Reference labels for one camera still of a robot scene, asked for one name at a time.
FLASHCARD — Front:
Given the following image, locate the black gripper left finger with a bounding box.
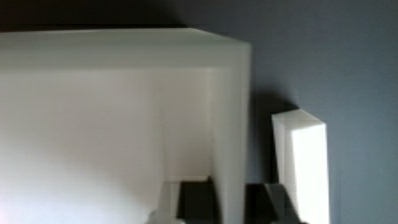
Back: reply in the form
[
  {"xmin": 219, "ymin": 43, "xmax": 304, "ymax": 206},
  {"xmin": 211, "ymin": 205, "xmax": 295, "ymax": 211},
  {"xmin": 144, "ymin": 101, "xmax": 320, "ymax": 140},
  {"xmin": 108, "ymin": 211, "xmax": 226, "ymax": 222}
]
[{"xmin": 149, "ymin": 176, "xmax": 222, "ymax": 224}]

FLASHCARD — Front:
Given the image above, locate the white drawer cabinet housing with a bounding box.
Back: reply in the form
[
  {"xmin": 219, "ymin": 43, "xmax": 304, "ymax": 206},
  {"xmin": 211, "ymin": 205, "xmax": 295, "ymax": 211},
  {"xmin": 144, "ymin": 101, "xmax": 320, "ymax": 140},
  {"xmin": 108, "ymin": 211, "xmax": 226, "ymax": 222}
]
[{"xmin": 0, "ymin": 28, "xmax": 251, "ymax": 224}]

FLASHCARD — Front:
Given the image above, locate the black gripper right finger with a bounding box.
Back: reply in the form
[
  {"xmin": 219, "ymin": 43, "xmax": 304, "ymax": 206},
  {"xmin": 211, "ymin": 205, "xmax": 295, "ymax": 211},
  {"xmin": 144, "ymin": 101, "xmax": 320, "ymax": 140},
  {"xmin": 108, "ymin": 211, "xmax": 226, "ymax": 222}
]
[{"xmin": 245, "ymin": 183, "xmax": 309, "ymax": 224}]

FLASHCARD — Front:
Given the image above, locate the white front drawer box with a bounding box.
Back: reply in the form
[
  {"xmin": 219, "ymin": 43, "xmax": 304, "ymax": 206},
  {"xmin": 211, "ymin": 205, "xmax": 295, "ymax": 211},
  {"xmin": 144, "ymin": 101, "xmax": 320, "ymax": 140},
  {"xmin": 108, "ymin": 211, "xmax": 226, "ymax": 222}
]
[{"xmin": 272, "ymin": 109, "xmax": 331, "ymax": 224}]

